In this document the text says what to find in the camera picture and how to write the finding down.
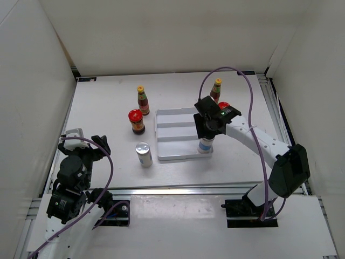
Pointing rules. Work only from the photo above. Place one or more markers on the right tall sauce bottle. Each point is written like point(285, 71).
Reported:
point(215, 91)

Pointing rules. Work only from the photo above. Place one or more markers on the white silver-cap shaker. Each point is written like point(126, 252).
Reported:
point(205, 145)
point(144, 154)

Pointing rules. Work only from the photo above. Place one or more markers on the right black corner label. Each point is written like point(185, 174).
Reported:
point(247, 73)

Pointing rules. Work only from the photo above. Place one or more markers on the red-lid sauce jar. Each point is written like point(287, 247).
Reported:
point(136, 119)
point(223, 105)

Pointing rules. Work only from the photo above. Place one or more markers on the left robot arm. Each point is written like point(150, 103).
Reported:
point(73, 210)

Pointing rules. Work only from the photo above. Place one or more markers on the left tall sauce bottle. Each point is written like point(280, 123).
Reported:
point(142, 100)

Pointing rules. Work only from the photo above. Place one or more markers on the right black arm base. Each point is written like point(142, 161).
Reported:
point(242, 213)

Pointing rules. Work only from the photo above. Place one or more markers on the black corner label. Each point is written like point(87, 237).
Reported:
point(247, 73)
point(87, 79)

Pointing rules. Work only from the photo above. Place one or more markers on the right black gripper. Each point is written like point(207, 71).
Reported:
point(201, 131)

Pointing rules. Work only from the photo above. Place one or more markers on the left black corner label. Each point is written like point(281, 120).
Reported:
point(87, 79)

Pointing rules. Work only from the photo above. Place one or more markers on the tall sauce bottle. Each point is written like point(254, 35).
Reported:
point(215, 91)
point(142, 100)

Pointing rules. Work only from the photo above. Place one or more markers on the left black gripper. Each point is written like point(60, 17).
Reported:
point(96, 153)

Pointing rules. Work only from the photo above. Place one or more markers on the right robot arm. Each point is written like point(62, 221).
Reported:
point(289, 164)

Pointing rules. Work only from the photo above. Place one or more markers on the white divided organizer tray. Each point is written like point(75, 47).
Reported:
point(176, 135)

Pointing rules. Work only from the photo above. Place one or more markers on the aluminium frame rail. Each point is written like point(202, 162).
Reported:
point(237, 189)

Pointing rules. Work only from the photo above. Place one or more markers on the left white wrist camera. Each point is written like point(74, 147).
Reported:
point(72, 144)

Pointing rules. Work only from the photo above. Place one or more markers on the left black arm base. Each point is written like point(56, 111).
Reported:
point(117, 214)

